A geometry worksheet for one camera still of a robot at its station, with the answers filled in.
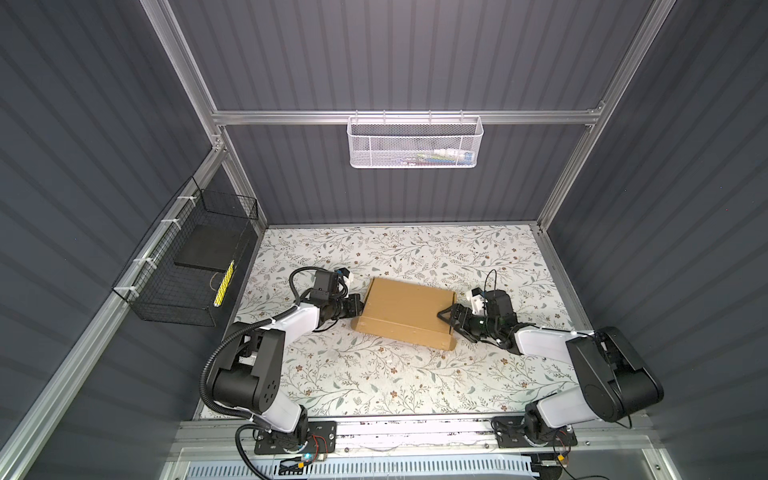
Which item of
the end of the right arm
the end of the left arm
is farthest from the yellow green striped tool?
the end of the right arm

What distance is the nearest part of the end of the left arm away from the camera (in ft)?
2.33

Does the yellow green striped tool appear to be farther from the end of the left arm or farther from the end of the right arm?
the end of the right arm

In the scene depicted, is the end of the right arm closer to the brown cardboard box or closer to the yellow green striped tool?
the brown cardboard box

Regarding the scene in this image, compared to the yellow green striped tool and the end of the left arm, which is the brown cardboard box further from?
the yellow green striped tool

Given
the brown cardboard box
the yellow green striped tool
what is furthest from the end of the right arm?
the yellow green striped tool
